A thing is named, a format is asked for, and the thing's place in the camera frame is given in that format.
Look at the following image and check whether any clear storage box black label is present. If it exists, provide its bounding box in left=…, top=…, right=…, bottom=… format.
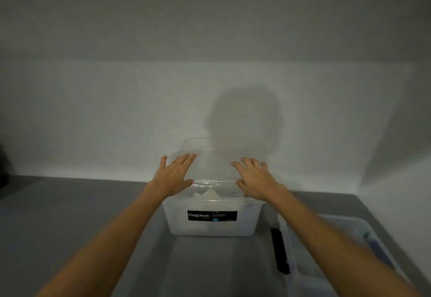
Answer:
left=161, top=186, right=264, bottom=237

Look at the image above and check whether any person's left forearm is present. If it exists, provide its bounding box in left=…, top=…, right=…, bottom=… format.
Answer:
left=34, top=182, right=176, bottom=297

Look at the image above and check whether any person's right forearm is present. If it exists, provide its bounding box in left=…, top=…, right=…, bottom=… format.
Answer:
left=266, top=187, right=423, bottom=297

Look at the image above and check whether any white item in box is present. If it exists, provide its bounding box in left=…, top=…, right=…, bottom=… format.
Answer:
left=191, top=187, right=221, bottom=201

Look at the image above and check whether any blue item in box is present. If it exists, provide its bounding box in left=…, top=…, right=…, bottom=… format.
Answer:
left=363, top=230, right=395, bottom=269

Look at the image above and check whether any clear plastic box lid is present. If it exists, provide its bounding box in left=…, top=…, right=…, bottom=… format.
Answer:
left=166, top=137, right=271, bottom=198

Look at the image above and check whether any person's right hand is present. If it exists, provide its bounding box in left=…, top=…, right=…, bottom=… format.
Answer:
left=231, top=157, right=287, bottom=202

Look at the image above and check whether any person's left hand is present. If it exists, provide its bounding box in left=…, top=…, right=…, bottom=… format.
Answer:
left=150, top=153, right=197, bottom=197

